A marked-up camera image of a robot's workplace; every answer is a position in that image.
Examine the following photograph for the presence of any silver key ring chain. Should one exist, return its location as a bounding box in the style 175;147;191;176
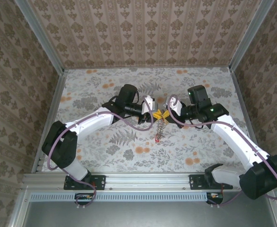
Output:
155;118;168;140

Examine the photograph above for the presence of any grey sheet metal panel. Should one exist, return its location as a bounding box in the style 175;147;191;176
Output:
22;201;277;227

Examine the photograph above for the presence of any thin aluminium table edge rail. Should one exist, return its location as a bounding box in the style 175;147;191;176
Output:
64;67;231;71

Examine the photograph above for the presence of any aluminium side rail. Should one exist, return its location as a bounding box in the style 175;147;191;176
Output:
229;70;268;173
31;70;68;175

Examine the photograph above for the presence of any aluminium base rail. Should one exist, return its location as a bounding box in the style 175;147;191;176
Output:
22;172;275;192

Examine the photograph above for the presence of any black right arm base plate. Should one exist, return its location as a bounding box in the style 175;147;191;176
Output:
189;174;233;191

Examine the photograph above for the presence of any aluminium frame post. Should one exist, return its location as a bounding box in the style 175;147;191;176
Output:
229;0;276;73
14;0;66;74

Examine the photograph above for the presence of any white slotted cable duct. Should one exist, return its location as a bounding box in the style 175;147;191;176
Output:
30;192;209;202

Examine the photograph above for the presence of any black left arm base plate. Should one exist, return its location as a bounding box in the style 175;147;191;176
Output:
63;174;106;191

